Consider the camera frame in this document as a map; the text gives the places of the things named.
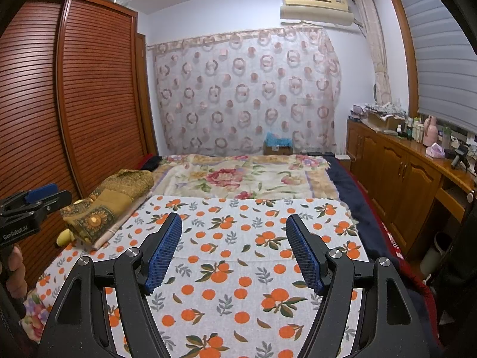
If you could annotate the brown patterned garment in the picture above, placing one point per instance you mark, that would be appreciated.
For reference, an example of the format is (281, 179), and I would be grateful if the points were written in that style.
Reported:
(111, 190)

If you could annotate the wooden window frame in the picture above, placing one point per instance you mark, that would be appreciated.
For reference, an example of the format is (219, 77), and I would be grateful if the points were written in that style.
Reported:
(404, 44)

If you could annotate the floral blanket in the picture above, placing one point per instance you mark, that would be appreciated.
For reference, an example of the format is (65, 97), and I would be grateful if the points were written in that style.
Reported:
(231, 175)

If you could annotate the wooden cabinet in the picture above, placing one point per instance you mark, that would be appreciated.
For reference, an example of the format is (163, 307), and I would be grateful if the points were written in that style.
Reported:
(387, 167)

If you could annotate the green capped bottle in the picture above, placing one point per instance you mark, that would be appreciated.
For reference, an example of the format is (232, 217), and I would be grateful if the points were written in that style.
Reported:
(446, 137)

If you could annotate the grey trash bin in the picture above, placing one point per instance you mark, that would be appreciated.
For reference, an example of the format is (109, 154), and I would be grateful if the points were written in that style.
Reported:
(436, 255)

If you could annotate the blue cloth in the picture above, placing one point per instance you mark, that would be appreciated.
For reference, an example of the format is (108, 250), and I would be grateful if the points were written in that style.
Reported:
(278, 138)

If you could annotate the person's left hand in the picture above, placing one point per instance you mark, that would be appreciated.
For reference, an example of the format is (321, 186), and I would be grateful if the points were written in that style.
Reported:
(16, 272)

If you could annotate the beige patterned side curtain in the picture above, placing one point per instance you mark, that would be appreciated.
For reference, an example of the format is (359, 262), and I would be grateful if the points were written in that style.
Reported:
(376, 44)

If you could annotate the cardboard box with papers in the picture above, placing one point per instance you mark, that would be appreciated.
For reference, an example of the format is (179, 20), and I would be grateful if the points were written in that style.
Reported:
(384, 117)

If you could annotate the white bottle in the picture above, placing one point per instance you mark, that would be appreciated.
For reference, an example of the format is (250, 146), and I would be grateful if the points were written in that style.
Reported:
(418, 131)

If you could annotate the navy blanket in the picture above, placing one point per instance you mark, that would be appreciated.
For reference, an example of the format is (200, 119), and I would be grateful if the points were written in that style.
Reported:
(346, 186)

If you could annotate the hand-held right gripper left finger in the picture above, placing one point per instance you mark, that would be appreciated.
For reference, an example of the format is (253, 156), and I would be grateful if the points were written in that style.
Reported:
(164, 253)

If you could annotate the grey window blind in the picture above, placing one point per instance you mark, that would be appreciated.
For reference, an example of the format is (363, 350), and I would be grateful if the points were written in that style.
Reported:
(443, 63)

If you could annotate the blue item on box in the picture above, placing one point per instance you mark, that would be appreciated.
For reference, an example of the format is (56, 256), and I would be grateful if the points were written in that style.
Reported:
(277, 150)

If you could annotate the beige air conditioner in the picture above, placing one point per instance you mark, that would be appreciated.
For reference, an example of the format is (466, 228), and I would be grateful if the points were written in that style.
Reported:
(316, 2)

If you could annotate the black and red cloth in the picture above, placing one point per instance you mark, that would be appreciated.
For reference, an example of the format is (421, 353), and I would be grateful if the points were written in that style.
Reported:
(149, 163)

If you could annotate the yellow plush toy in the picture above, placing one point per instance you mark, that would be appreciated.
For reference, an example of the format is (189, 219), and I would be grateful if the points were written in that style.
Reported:
(67, 238)

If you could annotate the black camera on tripod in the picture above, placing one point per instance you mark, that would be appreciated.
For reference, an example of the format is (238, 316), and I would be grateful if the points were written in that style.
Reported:
(458, 156)

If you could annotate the circle print sheer curtain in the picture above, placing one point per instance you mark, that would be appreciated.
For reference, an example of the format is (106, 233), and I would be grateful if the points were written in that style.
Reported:
(242, 93)

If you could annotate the orange fruit print sheet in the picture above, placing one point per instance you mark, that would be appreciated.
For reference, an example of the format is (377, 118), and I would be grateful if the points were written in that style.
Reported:
(231, 238)

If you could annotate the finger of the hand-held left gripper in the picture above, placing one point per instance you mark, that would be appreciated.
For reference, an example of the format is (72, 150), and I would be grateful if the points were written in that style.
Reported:
(56, 199)
(43, 191)

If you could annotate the pink tissue box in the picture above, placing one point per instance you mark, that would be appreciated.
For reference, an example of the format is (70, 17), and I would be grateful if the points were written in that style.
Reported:
(435, 151)

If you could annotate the pink thermos jug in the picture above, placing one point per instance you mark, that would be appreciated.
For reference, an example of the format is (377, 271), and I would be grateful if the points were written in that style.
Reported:
(429, 130)

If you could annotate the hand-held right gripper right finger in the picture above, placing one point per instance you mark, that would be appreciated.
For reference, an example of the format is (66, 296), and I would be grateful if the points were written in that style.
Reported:
(305, 253)

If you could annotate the wooden louvred wardrobe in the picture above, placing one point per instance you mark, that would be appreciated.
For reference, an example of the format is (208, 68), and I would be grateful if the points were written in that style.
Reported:
(93, 82)

